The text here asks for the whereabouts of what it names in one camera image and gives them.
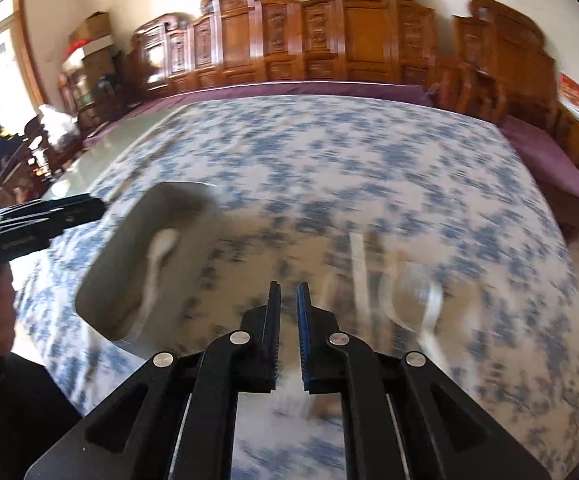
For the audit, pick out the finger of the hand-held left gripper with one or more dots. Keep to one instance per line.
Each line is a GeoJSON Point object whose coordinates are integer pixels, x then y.
{"type": "Point", "coordinates": [69, 203]}
{"type": "Point", "coordinates": [44, 221]}

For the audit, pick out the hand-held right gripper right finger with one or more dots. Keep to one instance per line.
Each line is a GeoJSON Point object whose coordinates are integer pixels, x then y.
{"type": "Point", "coordinates": [303, 340]}

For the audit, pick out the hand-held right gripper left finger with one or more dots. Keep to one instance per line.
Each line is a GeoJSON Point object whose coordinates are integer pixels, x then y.
{"type": "Point", "coordinates": [272, 335]}

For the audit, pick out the grey utensil tray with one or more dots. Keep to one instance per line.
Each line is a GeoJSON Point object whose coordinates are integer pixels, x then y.
{"type": "Point", "coordinates": [119, 240]}

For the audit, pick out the wooden chopstick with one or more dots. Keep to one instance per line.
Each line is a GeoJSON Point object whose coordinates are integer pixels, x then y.
{"type": "Point", "coordinates": [358, 270]}

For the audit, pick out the white spoon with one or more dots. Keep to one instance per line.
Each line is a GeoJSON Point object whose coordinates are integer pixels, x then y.
{"type": "Point", "coordinates": [162, 245]}

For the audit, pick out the metal spoon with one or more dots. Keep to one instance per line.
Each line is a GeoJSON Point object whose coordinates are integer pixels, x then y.
{"type": "Point", "coordinates": [433, 305]}

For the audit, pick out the dark wooden chair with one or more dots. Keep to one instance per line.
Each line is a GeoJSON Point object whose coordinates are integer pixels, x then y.
{"type": "Point", "coordinates": [24, 160]}

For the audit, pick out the white plastic bag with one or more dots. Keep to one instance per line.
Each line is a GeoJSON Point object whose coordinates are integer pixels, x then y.
{"type": "Point", "coordinates": [57, 120]}

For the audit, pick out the closed cardboard box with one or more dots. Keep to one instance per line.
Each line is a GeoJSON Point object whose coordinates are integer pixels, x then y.
{"type": "Point", "coordinates": [97, 65]}

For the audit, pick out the person's dark clothing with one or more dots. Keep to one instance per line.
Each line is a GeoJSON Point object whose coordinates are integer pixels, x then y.
{"type": "Point", "coordinates": [9, 410]}

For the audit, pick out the open cardboard box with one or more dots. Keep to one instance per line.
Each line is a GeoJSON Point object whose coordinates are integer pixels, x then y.
{"type": "Point", "coordinates": [92, 27]}

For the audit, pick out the blue floral tablecloth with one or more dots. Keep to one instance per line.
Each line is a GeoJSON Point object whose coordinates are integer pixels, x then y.
{"type": "Point", "coordinates": [369, 170]}

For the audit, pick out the long purple sofa cushion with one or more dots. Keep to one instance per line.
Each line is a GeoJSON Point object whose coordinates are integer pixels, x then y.
{"type": "Point", "coordinates": [269, 89]}

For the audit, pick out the small wooden chair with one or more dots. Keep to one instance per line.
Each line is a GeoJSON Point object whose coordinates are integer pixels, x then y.
{"type": "Point", "coordinates": [472, 92]}

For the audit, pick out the purple seat cushion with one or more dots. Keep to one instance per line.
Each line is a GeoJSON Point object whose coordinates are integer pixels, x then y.
{"type": "Point", "coordinates": [544, 160]}

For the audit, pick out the carved wooden sofa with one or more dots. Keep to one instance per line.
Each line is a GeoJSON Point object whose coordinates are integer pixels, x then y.
{"type": "Point", "coordinates": [349, 25]}

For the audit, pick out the carved wooden armchair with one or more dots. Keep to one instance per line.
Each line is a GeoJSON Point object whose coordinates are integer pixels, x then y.
{"type": "Point", "coordinates": [509, 55]}

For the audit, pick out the red box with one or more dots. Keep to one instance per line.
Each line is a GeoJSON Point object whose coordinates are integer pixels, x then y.
{"type": "Point", "coordinates": [573, 90]}

